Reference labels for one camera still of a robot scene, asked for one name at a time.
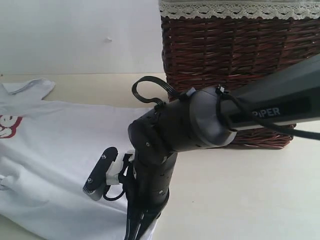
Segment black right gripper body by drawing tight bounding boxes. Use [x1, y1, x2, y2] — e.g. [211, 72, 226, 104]
[118, 159, 171, 240]

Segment white t-shirt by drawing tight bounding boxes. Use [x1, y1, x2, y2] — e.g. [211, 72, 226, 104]
[0, 78, 147, 240]

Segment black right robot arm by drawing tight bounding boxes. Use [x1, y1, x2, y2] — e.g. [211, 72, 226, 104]
[123, 55, 320, 240]

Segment dark brown wicker basket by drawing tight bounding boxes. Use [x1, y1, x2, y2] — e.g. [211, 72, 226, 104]
[159, 14, 320, 150]

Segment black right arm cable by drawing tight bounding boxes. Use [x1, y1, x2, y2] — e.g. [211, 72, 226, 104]
[131, 76, 320, 141]

